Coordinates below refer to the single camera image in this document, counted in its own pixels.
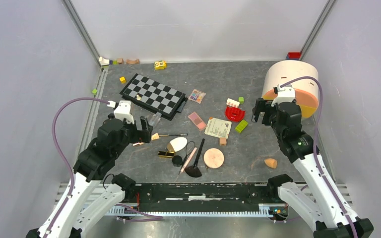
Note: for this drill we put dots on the white corner bracket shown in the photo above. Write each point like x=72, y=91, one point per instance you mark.
x=103, y=62

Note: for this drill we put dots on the round pink powder compact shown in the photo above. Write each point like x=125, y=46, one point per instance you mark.
x=213, y=158

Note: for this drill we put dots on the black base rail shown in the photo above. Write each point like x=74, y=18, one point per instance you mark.
x=200, y=197

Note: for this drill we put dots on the beige concealer tube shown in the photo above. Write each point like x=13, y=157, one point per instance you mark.
x=153, y=137

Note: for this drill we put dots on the white gold egg case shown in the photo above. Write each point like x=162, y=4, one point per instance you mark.
x=177, y=144

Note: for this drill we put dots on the black makeup brush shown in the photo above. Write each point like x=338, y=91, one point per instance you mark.
x=194, y=171

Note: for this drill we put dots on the small green cube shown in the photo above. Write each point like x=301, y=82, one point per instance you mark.
x=241, y=100

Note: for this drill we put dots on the red blue blocks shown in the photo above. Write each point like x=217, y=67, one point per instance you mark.
x=293, y=56

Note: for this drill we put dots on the black eyeliner pencil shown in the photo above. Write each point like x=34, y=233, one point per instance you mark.
x=176, y=134

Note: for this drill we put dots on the small wooden cube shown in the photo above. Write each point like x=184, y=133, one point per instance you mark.
x=222, y=141

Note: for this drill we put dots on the wooden arch block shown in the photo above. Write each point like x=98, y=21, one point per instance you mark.
x=132, y=61

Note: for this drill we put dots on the green lego brick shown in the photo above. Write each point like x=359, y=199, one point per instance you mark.
x=241, y=126

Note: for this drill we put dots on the black white chessboard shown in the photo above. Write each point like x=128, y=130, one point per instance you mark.
x=155, y=96

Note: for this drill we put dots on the black gold lipstick case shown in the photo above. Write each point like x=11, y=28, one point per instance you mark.
x=166, y=154

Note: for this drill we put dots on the red plastic arch toy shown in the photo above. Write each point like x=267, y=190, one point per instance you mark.
x=234, y=114

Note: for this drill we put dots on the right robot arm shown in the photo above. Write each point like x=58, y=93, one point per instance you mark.
x=328, y=214

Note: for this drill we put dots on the yellow toy block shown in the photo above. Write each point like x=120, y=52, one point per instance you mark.
x=160, y=65

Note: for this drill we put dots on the orange makeup sponge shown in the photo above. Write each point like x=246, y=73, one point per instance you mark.
x=271, y=163

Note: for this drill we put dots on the small black round jar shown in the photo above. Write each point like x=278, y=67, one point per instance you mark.
x=177, y=161

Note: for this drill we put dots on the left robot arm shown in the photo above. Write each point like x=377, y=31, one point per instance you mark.
x=71, y=218

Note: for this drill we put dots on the colourful eyeshadow palette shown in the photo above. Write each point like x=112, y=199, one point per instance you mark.
x=196, y=96

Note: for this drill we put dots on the white lego brick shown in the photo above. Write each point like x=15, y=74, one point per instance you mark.
x=232, y=103

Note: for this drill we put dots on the pink blush palette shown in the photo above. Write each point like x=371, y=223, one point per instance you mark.
x=197, y=121

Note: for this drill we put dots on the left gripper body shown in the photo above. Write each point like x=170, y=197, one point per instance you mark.
x=132, y=133

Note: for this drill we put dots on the round drawer organizer box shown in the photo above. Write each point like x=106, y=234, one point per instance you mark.
x=306, y=90

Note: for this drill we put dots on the yellow cube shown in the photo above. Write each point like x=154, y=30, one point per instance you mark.
x=123, y=80

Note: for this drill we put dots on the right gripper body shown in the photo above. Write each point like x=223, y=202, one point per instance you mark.
x=271, y=113

